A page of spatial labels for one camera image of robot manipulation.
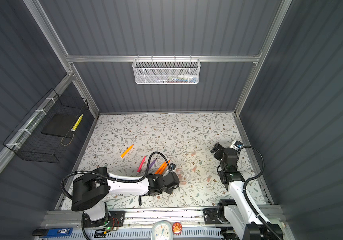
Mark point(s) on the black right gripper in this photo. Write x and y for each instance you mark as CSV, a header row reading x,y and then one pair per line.
x,y
217,148

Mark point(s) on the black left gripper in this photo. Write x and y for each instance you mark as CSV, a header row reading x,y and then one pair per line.
x,y
171,191

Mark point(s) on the pink marker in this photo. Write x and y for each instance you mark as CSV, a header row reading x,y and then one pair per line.
x,y
141,164

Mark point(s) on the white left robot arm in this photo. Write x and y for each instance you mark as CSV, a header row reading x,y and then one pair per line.
x,y
91,187

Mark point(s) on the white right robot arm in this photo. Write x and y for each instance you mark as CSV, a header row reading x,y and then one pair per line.
x,y
246,218

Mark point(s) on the purple marker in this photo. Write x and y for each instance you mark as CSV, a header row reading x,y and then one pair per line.
x,y
152,164

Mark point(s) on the white analog clock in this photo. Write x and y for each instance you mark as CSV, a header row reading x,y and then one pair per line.
x,y
162,230

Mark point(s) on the lone orange marker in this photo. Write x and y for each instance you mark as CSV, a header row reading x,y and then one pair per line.
x,y
126,151

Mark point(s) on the red round button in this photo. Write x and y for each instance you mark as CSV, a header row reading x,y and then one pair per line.
x,y
177,228

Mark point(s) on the yellow marker in basket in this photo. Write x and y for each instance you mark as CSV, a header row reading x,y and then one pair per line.
x,y
76,124

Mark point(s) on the black flat pad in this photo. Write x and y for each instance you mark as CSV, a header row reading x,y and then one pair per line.
x,y
59,126

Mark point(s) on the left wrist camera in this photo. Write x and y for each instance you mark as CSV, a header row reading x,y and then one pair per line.
x,y
172,167

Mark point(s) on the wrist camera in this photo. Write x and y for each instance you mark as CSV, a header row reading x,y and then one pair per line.
x,y
237,145
172,167

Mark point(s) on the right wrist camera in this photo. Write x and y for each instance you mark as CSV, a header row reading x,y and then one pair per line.
x,y
237,145

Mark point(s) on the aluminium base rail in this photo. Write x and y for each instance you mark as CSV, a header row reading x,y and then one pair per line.
x,y
188,216

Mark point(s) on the white wire mesh basket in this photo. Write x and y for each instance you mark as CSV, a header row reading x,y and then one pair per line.
x,y
166,73

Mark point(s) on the black wire wall basket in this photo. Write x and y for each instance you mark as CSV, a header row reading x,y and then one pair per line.
x,y
29,144

